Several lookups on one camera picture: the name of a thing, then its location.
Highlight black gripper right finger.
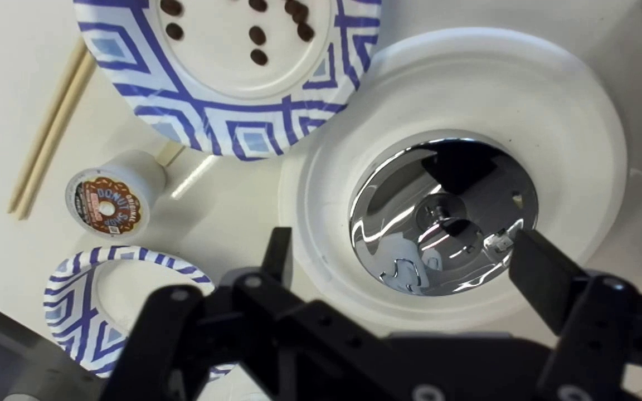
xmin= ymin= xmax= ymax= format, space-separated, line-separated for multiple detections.
xmin=509 ymin=227 xmax=642 ymax=401

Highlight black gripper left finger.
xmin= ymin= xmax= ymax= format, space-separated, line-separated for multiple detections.
xmin=100 ymin=225 xmax=383 ymax=401

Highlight shiny metal bowl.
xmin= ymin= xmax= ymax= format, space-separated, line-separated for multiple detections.
xmin=347 ymin=133 xmax=543 ymax=299

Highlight empty blue patterned paper bowl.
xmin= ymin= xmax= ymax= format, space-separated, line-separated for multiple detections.
xmin=43 ymin=244 xmax=223 ymax=381

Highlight coffee pod cup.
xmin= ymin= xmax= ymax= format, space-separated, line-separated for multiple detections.
xmin=62 ymin=150 xmax=171 ymax=241

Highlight thin white stick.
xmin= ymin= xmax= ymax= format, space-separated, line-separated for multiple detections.
xmin=171 ymin=151 xmax=223 ymax=203

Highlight white bowl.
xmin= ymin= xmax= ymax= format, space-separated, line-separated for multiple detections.
xmin=279 ymin=28 xmax=631 ymax=339

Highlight wooden chopsticks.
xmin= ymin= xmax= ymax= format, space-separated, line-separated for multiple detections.
xmin=14 ymin=52 xmax=100 ymax=224

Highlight wooden stir stick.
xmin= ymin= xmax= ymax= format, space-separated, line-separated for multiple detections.
xmin=7 ymin=41 xmax=89 ymax=216

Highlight patterned bowl with coffee beans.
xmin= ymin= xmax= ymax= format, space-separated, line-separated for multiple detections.
xmin=72 ymin=0 xmax=386 ymax=162

